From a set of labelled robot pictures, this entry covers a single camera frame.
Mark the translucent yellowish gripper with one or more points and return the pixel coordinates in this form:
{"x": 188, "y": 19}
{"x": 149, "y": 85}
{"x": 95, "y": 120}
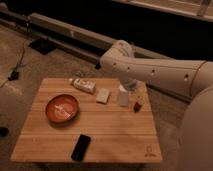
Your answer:
{"x": 133, "y": 87}

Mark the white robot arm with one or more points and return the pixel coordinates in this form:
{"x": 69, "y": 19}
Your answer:
{"x": 190, "y": 78}

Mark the white paper cup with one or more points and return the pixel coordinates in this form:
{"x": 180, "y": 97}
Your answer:
{"x": 123, "y": 97}

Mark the dark red oblong object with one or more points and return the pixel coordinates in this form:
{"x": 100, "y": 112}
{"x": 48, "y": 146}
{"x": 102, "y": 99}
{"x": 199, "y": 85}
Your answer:
{"x": 137, "y": 107}

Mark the pale yellow sponge block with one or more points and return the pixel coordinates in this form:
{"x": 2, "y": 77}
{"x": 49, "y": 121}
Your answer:
{"x": 103, "y": 95}

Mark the small black floor block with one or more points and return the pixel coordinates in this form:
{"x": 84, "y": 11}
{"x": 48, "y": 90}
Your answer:
{"x": 97, "y": 66}

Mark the wooden table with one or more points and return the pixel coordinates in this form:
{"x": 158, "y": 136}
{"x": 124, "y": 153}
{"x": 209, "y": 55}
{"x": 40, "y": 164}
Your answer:
{"x": 118, "y": 134}

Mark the orange bowl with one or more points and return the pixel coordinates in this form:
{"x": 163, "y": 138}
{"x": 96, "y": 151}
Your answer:
{"x": 62, "y": 108}

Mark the black phone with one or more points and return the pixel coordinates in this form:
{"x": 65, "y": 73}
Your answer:
{"x": 80, "y": 148}

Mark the black flat floor plate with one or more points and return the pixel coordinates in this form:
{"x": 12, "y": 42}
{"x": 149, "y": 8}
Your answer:
{"x": 43, "y": 46}

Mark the black plug adapter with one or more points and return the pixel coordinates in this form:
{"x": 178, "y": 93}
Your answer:
{"x": 13, "y": 76}

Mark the dark object at left edge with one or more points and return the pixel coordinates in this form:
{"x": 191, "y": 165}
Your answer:
{"x": 4, "y": 131}

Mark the long white baseboard rail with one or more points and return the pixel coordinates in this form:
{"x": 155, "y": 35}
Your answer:
{"x": 36, "y": 21}

